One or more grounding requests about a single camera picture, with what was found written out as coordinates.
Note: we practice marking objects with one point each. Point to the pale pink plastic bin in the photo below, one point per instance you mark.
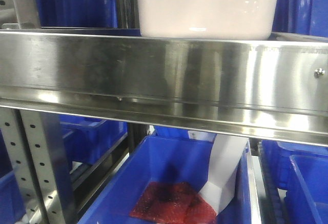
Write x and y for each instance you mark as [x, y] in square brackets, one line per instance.
[207, 19]

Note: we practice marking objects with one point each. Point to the blue bin lower centre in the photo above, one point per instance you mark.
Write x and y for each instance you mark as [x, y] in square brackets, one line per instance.
[169, 160]

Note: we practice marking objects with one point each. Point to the blue bin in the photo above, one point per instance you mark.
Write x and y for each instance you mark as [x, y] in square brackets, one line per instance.
[300, 170]
[87, 139]
[307, 17]
[77, 13]
[169, 160]

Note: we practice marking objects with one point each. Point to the blue bin lower left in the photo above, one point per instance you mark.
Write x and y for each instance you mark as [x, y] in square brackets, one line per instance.
[87, 139]

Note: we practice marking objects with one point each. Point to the blue bin upper left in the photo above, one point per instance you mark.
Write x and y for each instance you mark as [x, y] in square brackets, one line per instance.
[77, 13]

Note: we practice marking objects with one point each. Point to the blue bin lower right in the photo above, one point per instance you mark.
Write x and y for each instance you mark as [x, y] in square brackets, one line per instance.
[300, 170]

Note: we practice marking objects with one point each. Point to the blue bin upper right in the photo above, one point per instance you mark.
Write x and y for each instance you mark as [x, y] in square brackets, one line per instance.
[307, 17]

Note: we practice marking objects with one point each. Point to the blue bin bottom left corner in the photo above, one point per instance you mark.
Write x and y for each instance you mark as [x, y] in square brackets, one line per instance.
[12, 205]

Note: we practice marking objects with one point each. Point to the red bubble wrap bag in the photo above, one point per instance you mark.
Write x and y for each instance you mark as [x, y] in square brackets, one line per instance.
[172, 203]

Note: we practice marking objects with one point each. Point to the stainless steel shelf rail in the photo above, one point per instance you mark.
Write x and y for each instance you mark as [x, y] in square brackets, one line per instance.
[253, 88]

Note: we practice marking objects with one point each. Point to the perforated steel shelf post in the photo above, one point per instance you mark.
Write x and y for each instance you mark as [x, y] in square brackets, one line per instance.
[36, 150]

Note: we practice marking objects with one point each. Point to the steel bolt on rail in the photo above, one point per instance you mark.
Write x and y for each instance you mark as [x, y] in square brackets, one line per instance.
[319, 72]

